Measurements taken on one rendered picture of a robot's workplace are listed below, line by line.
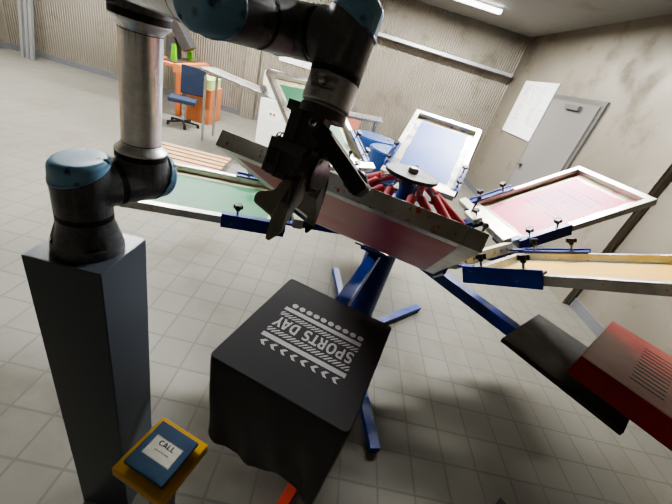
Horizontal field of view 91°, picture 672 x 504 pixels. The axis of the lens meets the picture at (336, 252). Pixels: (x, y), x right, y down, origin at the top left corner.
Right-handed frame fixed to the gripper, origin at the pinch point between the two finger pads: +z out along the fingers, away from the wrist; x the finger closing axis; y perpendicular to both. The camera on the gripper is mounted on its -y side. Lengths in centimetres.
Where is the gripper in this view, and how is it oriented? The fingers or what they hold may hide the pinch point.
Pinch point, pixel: (293, 238)
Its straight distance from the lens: 53.6
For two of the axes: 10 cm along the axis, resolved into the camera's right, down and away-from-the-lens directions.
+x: -2.8, 1.2, -9.5
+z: -3.5, 9.1, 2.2
